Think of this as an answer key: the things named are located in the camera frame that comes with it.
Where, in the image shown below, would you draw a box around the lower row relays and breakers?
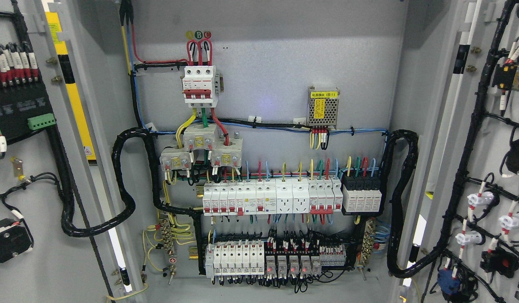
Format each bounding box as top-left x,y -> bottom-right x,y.
204,230 -> 347,287

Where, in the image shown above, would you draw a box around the black corrugated right cable conduit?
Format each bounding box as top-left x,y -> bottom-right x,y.
386,130 -> 441,278

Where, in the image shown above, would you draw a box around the upper row circuit breakers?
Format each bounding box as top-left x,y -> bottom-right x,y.
203,177 -> 343,215

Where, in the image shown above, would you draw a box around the red white main breaker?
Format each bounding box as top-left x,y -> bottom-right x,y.
182,66 -> 221,109

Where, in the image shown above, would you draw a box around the black surge protector block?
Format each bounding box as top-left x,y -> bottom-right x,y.
342,174 -> 384,216

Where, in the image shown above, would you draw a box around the black corrugated cable conduit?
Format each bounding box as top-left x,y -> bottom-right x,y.
386,130 -> 441,278
59,128 -> 205,238

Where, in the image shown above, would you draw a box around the perforated metal power supply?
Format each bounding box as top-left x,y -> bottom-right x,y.
307,85 -> 340,127

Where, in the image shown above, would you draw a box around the grey current transformer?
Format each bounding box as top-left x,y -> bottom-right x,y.
210,138 -> 243,167
160,146 -> 194,180
182,123 -> 219,150

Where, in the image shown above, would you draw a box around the grey cabinet door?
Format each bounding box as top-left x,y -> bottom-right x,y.
0,0 -> 122,303
394,0 -> 519,303

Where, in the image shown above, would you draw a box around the black corrugated left cable conduit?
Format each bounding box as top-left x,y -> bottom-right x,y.
59,128 -> 205,238

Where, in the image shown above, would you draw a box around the grey current transformer right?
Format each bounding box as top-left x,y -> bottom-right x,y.
210,138 -> 243,167

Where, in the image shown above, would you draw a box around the grey current transformer middle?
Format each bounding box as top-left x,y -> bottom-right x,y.
182,123 -> 219,150

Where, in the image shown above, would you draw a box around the brass ground bus bar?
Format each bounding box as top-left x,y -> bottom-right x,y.
158,218 -> 177,284

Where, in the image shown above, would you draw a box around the grey current transformer left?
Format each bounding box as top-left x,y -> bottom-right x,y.
160,146 -> 194,180

